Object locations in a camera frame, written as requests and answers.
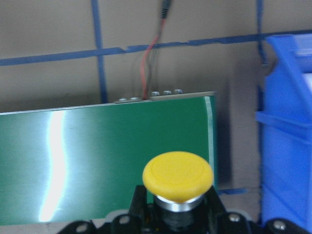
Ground red and black wires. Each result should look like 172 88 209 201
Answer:
140 0 174 100

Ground green conveyor belt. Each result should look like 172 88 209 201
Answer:
0 92 217 226

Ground blue destination bin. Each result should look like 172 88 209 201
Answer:
256 34 312 231

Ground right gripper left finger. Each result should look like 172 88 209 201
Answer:
128 185 148 219

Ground yellow push button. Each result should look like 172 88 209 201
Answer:
142 151 214 232

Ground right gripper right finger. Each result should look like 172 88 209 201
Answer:
204 186 226 219

